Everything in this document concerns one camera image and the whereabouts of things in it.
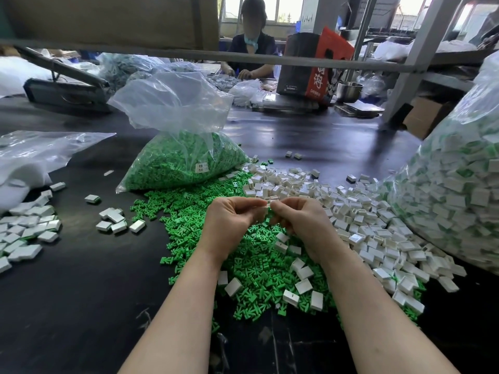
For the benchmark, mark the person's right hand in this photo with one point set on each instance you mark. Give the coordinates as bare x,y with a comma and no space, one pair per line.
312,228

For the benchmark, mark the crumpled white plastic bag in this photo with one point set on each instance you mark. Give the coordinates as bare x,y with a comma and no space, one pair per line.
247,92

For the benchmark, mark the pile of white plastic caps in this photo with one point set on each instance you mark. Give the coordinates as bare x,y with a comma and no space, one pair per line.
386,227

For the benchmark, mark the cardboard box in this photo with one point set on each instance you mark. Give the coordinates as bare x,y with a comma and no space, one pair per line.
427,117

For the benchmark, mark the person's left forearm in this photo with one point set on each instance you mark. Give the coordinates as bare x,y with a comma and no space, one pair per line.
175,329

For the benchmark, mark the grey metal shelf frame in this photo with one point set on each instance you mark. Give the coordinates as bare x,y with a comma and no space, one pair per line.
156,53

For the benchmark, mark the bag of green clips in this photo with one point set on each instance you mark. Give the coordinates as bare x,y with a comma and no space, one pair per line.
184,159

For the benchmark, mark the person's left hand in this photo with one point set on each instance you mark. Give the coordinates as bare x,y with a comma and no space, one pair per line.
228,228

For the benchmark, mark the clear bag of pale parts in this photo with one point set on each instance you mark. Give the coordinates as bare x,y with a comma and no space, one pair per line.
140,68

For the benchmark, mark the white bags on shelf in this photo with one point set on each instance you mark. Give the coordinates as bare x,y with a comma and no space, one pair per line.
419,48

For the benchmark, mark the white paper sheets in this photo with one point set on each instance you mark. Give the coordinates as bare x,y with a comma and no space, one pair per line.
360,109

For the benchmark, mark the brown board panel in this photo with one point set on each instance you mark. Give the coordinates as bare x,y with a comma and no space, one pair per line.
106,21

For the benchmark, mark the white plastic sheet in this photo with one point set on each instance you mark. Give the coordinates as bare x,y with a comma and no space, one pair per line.
19,75

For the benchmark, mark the metal bowl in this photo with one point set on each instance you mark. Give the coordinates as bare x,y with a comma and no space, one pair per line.
349,92

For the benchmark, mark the empty clear plastic bag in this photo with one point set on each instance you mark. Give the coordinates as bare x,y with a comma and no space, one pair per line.
43,148

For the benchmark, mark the small white plastic scrap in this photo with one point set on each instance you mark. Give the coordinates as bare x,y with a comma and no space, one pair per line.
108,173

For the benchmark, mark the person's right forearm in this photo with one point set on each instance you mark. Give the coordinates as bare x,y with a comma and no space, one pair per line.
388,329

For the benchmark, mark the pile of assembled white pieces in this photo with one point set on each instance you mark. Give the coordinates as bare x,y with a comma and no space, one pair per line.
29,229

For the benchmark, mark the black table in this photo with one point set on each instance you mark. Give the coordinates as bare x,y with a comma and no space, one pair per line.
78,311

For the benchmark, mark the large bag of white caps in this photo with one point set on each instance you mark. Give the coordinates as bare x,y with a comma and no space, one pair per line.
464,181

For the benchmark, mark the pile of green parts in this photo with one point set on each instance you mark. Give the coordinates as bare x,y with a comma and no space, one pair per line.
175,210

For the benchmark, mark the black and red box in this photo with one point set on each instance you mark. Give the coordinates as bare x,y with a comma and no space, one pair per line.
310,71

